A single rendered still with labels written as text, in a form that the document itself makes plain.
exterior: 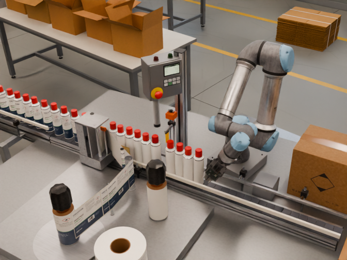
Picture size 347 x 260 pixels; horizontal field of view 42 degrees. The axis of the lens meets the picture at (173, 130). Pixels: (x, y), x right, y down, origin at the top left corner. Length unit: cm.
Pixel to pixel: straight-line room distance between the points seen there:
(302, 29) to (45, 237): 460
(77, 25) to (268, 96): 256
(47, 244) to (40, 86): 339
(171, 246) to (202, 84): 323
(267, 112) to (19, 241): 127
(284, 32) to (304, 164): 408
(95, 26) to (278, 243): 274
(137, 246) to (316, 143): 96
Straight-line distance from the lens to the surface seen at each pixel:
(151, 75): 207
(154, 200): 199
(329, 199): 224
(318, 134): 226
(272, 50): 212
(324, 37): 592
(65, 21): 442
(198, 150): 214
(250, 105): 465
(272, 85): 217
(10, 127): 297
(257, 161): 243
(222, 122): 208
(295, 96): 488
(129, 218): 211
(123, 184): 213
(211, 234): 209
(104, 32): 412
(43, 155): 267
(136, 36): 373
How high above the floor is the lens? 235
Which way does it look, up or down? 34 degrees down
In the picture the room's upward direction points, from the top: 2 degrees counter-clockwise
